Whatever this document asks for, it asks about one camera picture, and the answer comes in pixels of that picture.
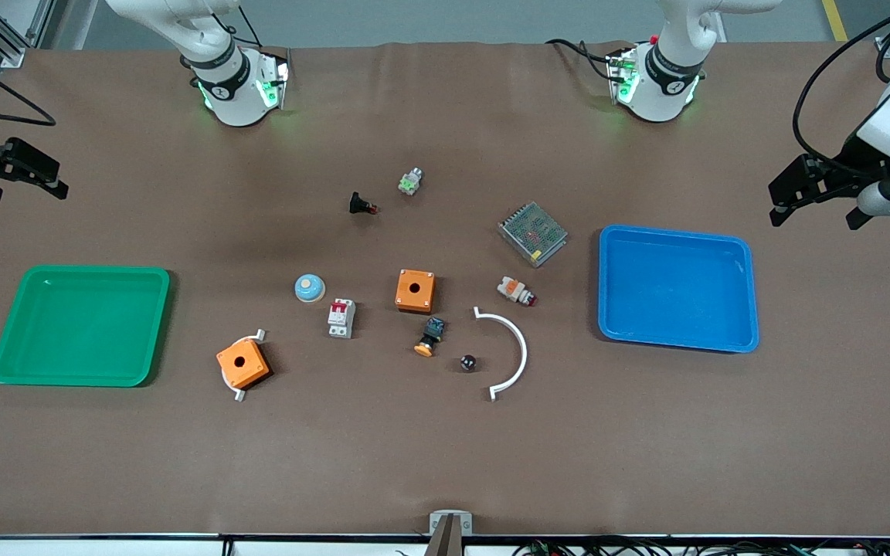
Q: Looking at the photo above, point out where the white red circuit breaker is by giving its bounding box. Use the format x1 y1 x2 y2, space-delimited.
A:
328 298 357 340

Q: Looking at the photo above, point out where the blue plastic tray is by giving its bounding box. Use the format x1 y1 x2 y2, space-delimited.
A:
598 225 760 354

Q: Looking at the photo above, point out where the green plastic tray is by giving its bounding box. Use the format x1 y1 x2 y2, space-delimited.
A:
0 265 172 388

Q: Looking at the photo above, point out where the metal mesh power supply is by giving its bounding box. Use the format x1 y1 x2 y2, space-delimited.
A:
498 202 569 269

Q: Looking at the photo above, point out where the orange box with brackets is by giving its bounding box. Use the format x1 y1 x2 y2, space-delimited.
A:
221 328 268 403

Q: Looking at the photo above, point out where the orange button box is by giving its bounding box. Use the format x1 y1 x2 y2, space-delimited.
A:
216 338 271 390
395 269 437 314

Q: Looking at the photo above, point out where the blue round buzzer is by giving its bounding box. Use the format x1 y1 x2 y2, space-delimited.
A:
294 274 327 304

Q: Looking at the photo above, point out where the black yellow push button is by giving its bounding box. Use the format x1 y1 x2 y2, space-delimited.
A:
414 317 447 358

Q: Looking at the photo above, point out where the brown table mat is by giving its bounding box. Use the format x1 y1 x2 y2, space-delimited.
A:
0 42 890 538

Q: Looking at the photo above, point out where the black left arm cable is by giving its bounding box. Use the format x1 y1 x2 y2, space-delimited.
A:
793 4 890 167

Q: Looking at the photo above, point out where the black base cable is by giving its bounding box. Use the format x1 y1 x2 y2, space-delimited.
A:
545 39 620 82

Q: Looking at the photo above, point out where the white red push switch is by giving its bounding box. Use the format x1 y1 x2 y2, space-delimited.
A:
497 276 538 308

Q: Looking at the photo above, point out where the large white arc bracket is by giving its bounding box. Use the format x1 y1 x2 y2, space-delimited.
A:
473 306 528 402

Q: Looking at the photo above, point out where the grey metal bracket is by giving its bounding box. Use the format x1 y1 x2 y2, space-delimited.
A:
429 510 474 536

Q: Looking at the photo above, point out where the brown tapered post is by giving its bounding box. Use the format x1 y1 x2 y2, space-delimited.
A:
423 516 466 556

